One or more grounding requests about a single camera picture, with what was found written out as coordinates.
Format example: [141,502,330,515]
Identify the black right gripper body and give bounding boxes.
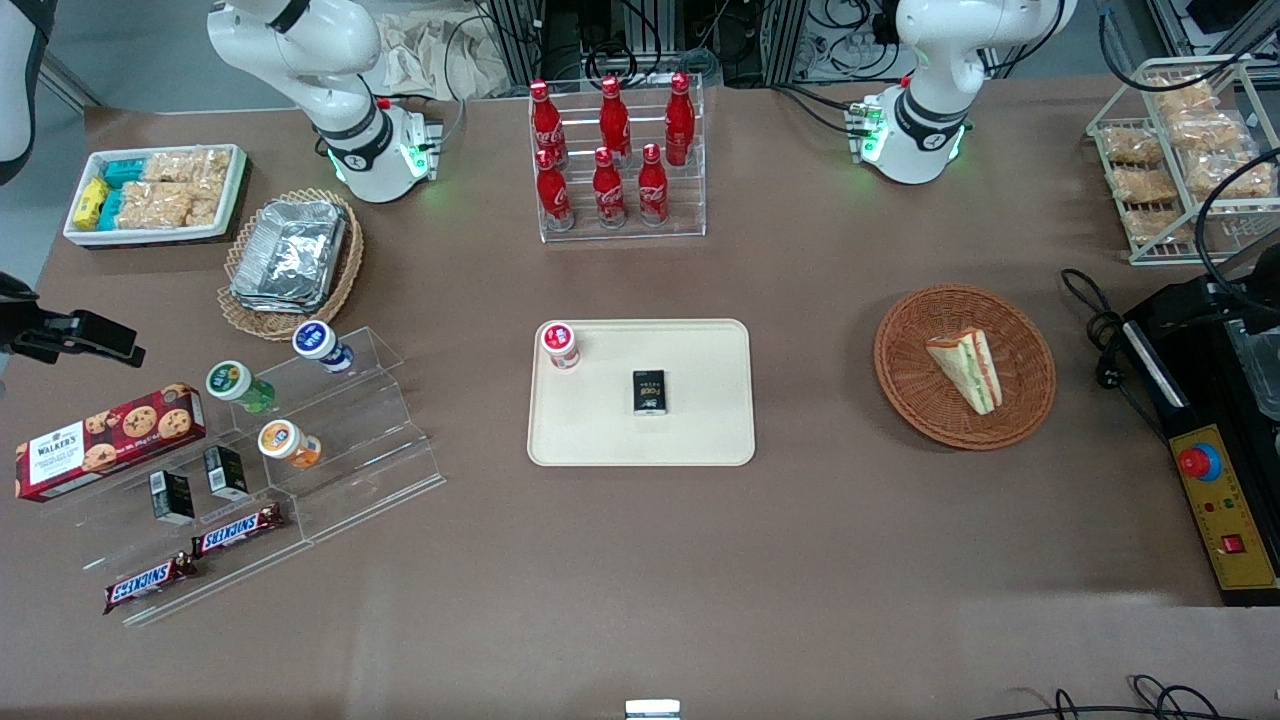
[0,270,46,363]

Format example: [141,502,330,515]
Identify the triangular sandwich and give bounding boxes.
[925,328,1004,417]

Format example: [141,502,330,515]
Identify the light woven oval basket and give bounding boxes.
[217,188,365,343]

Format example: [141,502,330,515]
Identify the beige plastic tray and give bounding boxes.
[527,318,757,468]

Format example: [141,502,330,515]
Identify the brown wicker basket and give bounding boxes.
[873,284,1057,452]

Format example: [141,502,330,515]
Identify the red Walkers cookie box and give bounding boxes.
[15,383,207,503]

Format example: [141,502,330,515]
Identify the yellow snack pack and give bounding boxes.
[74,177,110,230]

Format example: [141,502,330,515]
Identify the green cap drink bottle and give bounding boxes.
[206,360,276,416]

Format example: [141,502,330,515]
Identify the white rectangular bin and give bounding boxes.
[62,144,249,249]

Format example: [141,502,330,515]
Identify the stack of foil trays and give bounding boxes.
[230,200,349,316]

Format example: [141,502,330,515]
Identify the orange cap drink bottle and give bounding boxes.
[258,419,323,471]

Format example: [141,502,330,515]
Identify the blue cap drink bottle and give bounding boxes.
[292,320,355,376]

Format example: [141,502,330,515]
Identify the Snickers chocolate bar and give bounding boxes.
[103,553,198,615]
[190,502,286,559]

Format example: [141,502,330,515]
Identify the clear acrylic stepped display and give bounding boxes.
[75,325,446,629]

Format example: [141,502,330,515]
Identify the crumpled beige cloth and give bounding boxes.
[375,10,513,102]

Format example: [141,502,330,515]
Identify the red cap yogurt bottle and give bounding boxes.
[540,320,583,373]

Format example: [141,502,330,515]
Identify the red cola bottle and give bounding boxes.
[592,146,628,229]
[598,76,633,161]
[664,72,697,168]
[536,148,575,232]
[529,80,567,167]
[637,143,670,227]

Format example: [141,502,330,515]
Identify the clear acrylic bottle rack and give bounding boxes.
[528,75,707,244]

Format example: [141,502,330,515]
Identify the black sealing machine yellow panel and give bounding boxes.
[1122,270,1280,608]

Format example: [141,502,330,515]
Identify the aluminium frame post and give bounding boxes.
[486,0,547,87]

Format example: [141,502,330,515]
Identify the black power cable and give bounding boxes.
[1059,267,1173,443]

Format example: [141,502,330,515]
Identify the white wire rack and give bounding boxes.
[1086,55,1280,266]

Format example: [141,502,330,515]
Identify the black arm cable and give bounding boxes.
[1193,148,1280,301]

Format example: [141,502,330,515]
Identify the black floor cables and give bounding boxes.
[995,674,1280,720]

